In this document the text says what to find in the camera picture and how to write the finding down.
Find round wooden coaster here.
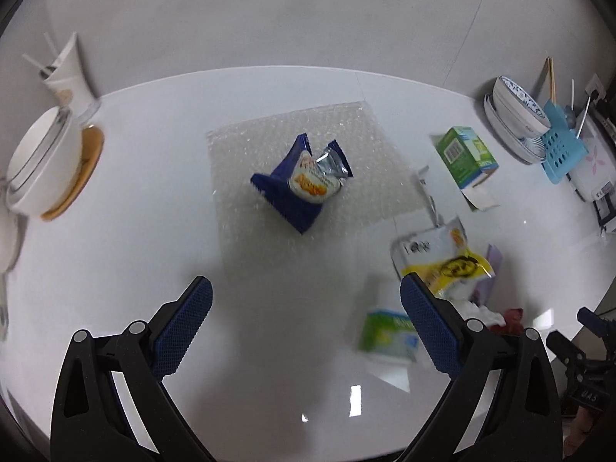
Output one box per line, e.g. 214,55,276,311
41,124,105,222

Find white wall outlet with plug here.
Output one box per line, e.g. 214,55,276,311
584,73,608,102

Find person's right hand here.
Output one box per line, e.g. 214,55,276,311
564,405,601,457

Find green and white carton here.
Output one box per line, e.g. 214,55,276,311
435,126,501,211

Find blue patterned bowl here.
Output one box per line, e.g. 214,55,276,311
493,75,552,138

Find clear bubble wrap sheet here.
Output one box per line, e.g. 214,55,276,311
206,101,427,273

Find purple wrapper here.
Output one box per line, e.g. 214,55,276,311
472,244,504,306

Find crumpled white tissue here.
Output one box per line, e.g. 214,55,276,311
452,298,506,329

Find torn white wrapper strip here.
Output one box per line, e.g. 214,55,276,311
416,166,442,228

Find green and white tissue pack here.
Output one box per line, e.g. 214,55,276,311
358,308,419,363

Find blue utensil holder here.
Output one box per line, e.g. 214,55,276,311
541,100,589,186

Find blue snack packet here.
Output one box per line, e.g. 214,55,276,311
249,134,355,235

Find stacked white bowls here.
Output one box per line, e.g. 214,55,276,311
5,114,85,216

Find pair of wooden chopsticks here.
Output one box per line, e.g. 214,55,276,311
545,57,558,105

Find white dark-rimmed bowl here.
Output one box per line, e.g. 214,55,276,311
7,106,74,189

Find yellow and white snack packet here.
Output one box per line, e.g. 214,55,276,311
390,216,496,299

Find tall white paper cup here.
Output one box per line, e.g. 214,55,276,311
41,32,102,125

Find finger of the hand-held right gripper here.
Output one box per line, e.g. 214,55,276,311
546,331,592,377
576,307,616,342

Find dark red wrapper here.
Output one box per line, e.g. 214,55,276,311
491,307,525,336

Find white floral rice cooker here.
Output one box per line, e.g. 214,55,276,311
565,120,616,203

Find white bowl with chopsticks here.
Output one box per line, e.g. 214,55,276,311
0,213,23,274

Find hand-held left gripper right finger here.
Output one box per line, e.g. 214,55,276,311
400,272,564,462

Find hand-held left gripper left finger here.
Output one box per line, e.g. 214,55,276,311
50,275,217,462

